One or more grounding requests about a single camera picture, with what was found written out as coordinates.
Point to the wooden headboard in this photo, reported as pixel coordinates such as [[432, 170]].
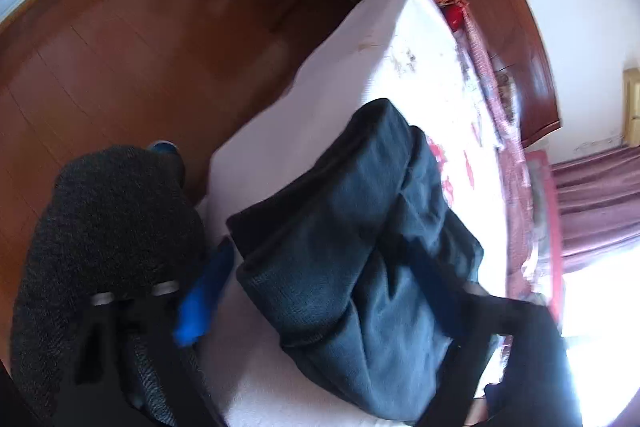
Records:
[[520, 32]]

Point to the pink patterned quilt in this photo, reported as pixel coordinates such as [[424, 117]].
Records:
[[510, 142]]

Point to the mauve curtain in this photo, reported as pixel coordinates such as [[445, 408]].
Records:
[[595, 202]]

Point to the bed with white sheet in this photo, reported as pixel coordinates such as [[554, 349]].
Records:
[[425, 72]]

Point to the person's blue shoe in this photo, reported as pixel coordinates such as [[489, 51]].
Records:
[[164, 148]]

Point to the pink bed guard rail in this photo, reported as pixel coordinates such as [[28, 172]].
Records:
[[547, 212]]

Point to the black red white jacket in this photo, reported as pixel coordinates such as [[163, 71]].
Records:
[[442, 154]]

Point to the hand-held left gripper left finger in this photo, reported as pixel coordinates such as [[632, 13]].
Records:
[[200, 302]]

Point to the person's dark fleece clothing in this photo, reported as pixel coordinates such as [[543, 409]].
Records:
[[110, 227]]

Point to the black pants with white print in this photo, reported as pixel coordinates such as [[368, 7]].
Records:
[[350, 267]]

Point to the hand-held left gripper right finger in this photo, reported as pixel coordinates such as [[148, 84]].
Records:
[[442, 297]]

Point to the red fringed cushion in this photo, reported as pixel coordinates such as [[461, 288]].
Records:
[[455, 18]]

